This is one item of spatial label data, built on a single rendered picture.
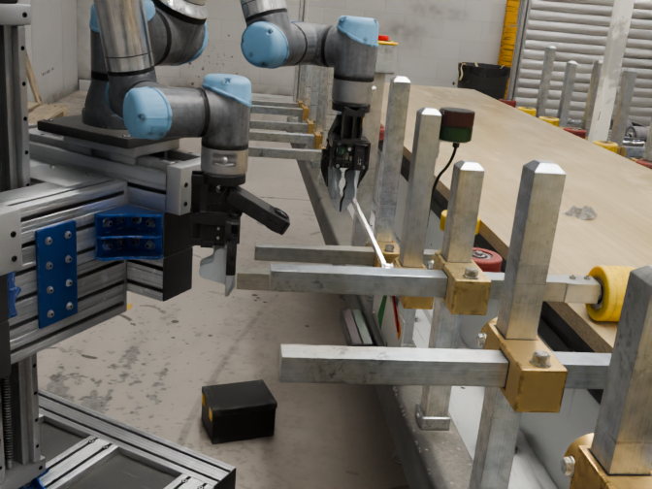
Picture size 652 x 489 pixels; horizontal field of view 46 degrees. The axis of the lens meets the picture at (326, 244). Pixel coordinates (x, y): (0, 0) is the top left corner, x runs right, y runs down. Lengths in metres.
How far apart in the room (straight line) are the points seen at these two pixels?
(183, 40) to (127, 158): 0.28
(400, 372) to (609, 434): 0.24
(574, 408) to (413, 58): 8.04
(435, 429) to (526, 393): 0.40
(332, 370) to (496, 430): 0.23
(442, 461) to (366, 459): 1.26
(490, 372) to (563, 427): 0.44
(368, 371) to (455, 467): 0.36
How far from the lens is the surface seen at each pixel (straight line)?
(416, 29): 9.10
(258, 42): 1.33
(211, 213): 1.25
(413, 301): 1.31
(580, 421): 1.22
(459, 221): 1.09
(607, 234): 1.66
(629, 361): 0.65
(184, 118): 1.17
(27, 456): 1.73
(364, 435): 2.51
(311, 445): 2.43
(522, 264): 0.85
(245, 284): 1.30
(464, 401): 1.48
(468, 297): 1.05
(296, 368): 0.81
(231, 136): 1.21
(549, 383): 0.84
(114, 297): 1.55
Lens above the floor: 1.32
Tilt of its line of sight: 18 degrees down
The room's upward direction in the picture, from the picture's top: 5 degrees clockwise
